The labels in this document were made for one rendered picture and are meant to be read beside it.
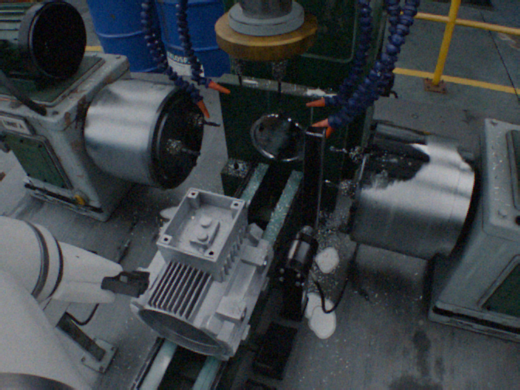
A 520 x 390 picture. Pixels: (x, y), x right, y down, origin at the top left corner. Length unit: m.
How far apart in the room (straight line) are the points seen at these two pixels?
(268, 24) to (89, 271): 0.45
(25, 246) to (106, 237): 0.75
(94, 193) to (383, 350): 0.80
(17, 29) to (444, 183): 0.92
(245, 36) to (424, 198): 0.40
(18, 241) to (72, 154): 0.63
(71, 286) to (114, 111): 0.54
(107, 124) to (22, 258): 0.57
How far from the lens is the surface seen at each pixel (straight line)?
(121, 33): 2.71
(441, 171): 0.71
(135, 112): 0.86
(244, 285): 0.63
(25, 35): 0.94
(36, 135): 1.04
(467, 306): 0.89
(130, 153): 0.86
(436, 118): 1.45
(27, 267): 0.37
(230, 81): 0.90
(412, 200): 0.69
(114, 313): 0.98
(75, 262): 0.41
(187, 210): 0.66
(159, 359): 0.77
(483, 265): 0.76
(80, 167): 1.01
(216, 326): 0.59
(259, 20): 0.66
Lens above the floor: 1.62
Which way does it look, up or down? 48 degrees down
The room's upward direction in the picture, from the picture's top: 4 degrees counter-clockwise
